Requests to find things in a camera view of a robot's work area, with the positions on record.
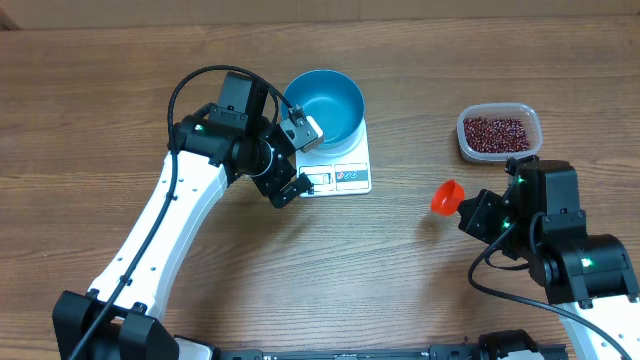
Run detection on clear plastic container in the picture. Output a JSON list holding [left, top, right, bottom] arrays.
[[456, 102, 543, 163]]

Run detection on red beans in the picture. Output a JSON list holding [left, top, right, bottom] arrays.
[[463, 117, 531, 153]]

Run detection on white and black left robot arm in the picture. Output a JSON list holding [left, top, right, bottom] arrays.
[[52, 65, 324, 359]]

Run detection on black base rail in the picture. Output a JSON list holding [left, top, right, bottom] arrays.
[[214, 343, 569, 360]]

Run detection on red measuring scoop blue handle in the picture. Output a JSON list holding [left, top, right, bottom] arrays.
[[431, 179, 466, 216]]

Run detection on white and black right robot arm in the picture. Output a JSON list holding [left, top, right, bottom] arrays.
[[457, 156, 639, 359]]

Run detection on white digital kitchen scale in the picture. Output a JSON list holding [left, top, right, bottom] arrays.
[[295, 120, 372, 198]]

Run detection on blue metal bowl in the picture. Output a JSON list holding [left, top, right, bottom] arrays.
[[284, 69, 366, 150]]

